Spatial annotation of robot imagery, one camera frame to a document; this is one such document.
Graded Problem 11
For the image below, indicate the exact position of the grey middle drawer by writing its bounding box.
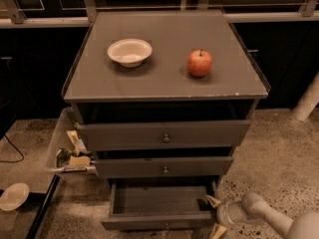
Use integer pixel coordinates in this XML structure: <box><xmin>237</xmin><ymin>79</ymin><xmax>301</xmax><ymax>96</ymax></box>
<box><xmin>95</xmin><ymin>156</ymin><xmax>233</xmax><ymax>178</ymax></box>

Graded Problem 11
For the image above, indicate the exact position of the yellow snack packet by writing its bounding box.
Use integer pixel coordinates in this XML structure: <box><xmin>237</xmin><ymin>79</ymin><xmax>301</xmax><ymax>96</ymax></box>
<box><xmin>69</xmin><ymin>156</ymin><xmax>91</xmax><ymax>167</ymax></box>

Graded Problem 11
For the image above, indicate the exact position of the metal railing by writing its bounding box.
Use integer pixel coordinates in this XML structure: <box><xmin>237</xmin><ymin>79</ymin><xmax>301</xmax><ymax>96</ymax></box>
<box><xmin>0</xmin><ymin>0</ymin><xmax>319</xmax><ymax>26</ymax></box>

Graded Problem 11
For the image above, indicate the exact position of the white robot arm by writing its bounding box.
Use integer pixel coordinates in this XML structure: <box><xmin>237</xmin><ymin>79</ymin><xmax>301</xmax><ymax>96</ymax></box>
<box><xmin>206</xmin><ymin>192</ymin><xmax>319</xmax><ymax>239</ymax></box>

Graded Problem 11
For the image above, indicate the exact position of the white bowl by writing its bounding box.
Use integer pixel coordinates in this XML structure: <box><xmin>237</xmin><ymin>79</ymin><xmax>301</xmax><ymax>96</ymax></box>
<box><xmin>107</xmin><ymin>39</ymin><xmax>153</xmax><ymax>68</ymax></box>

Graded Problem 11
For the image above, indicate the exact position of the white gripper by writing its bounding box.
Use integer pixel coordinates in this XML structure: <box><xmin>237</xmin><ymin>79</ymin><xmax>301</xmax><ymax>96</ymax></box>
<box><xmin>206</xmin><ymin>195</ymin><xmax>246</xmax><ymax>239</ymax></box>

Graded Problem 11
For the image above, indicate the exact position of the grey top drawer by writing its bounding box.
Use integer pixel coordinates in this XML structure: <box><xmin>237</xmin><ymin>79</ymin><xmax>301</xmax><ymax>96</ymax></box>
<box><xmin>78</xmin><ymin>119</ymin><xmax>250</xmax><ymax>151</ymax></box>

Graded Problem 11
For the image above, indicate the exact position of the grey bottom drawer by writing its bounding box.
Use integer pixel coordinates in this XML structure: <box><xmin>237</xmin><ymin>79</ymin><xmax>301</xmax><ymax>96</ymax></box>
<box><xmin>102</xmin><ymin>176</ymin><xmax>216</xmax><ymax>230</ymax></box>

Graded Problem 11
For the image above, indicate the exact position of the clear plastic bin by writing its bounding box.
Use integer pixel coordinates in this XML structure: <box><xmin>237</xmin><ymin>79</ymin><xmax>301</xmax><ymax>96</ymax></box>
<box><xmin>45</xmin><ymin>108</ymin><xmax>96</xmax><ymax>178</ymax></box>

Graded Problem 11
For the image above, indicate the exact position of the red apple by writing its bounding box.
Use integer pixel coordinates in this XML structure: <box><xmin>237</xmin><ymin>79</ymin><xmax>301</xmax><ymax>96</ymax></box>
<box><xmin>186</xmin><ymin>50</ymin><xmax>212</xmax><ymax>78</ymax></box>

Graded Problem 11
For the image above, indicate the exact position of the black cable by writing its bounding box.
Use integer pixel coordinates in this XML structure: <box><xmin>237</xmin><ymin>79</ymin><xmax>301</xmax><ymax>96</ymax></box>
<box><xmin>0</xmin><ymin>133</ymin><xmax>26</xmax><ymax>164</ymax></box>

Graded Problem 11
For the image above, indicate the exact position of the white pole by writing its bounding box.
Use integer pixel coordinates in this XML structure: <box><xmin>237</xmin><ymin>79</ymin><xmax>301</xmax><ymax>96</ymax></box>
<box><xmin>292</xmin><ymin>81</ymin><xmax>319</xmax><ymax>121</ymax></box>

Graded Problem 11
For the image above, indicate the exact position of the grey drawer cabinet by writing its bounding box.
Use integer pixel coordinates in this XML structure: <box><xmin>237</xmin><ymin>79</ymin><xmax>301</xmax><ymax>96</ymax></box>
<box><xmin>61</xmin><ymin>10</ymin><xmax>271</xmax><ymax>197</ymax></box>

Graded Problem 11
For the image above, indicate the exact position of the grey drawer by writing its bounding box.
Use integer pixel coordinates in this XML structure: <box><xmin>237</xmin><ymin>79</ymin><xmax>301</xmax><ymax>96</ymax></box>
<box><xmin>102</xmin><ymin>176</ymin><xmax>216</xmax><ymax>230</ymax></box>
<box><xmin>95</xmin><ymin>156</ymin><xmax>233</xmax><ymax>178</ymax></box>
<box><xmin>78</xmin><ymin>119</ymin><xmax>250</xmax><ymax>151</ymax></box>

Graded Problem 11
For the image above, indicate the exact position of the white plate on floor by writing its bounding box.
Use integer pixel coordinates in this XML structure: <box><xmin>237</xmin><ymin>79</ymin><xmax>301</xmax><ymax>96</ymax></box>
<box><xmin>0</xmin><ymin>183</ymin><xmax>30</xmax><ymax>211</ymax></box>

